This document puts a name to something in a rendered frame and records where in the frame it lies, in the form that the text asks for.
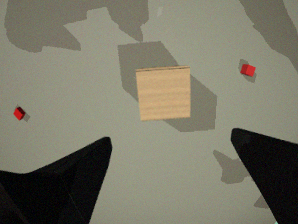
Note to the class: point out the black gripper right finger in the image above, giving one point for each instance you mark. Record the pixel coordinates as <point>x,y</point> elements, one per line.
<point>273,165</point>

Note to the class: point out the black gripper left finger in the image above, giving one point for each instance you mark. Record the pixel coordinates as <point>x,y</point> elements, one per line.
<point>64,192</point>

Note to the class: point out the small red cube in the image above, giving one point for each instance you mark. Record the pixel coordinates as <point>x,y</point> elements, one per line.
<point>247,70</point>

